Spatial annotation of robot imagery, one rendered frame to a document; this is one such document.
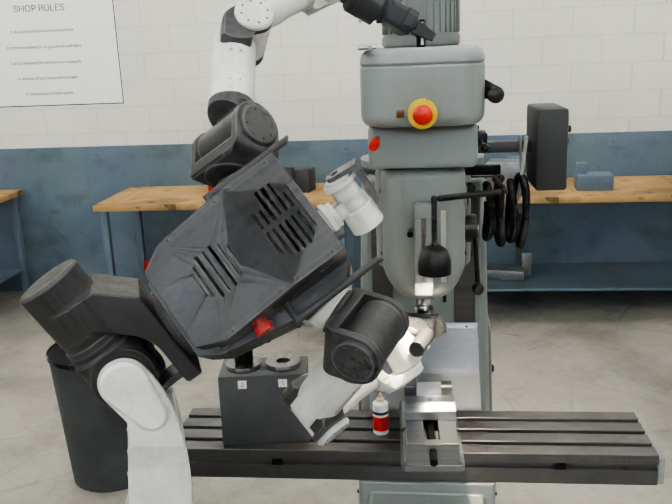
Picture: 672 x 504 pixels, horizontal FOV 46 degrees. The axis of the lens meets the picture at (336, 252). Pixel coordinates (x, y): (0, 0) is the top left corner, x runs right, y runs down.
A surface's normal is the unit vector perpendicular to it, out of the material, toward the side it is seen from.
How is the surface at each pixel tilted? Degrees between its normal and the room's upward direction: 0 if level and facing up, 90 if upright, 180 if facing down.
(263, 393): 90
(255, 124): 62
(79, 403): 94
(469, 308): 90
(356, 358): 103
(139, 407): 90
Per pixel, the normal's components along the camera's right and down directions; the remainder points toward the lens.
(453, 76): -0.10, 0.26
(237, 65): 0.25, -0.43
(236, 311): -0.24, -0.02
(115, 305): 0.26, 0.23
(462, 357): -0.11, -0.23
